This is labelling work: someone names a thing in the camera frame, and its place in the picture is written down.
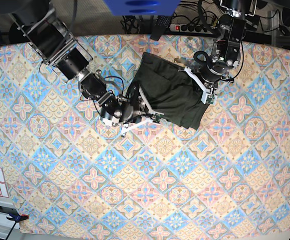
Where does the white power strip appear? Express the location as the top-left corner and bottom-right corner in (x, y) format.
(166, 23), (213, 36)

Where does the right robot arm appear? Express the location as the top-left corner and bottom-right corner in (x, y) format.
(8, 0), (163, 136)

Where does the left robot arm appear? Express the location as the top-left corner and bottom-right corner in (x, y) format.
(182, 0), (257, 105)

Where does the black remote control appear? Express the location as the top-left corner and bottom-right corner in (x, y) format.
(150, 15), (172, 41)

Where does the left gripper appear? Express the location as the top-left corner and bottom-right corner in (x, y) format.
(178, 65), (228, 105)

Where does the green long-sleeve T-shirt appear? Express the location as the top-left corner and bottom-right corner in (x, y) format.
(132, 52), (209, 130)

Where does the colourful patterned tablecloth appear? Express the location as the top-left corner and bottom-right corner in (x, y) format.
(0, 43), (290, 240)

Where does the blue clamp bottom left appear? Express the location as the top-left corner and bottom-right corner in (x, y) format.
(5, 213), (29, 240)

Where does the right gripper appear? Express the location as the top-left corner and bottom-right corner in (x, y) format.
(118, 82), (164, 137)

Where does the black round stool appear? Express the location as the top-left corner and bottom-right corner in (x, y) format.
(8, 23), (23, 44)

